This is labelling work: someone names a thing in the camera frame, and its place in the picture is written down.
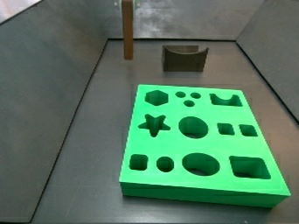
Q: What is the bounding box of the dark grey cradle stand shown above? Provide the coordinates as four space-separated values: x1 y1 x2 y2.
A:
163 45 210 72

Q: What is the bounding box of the green foam shape fixture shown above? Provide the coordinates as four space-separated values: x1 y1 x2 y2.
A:
119 85 291 207

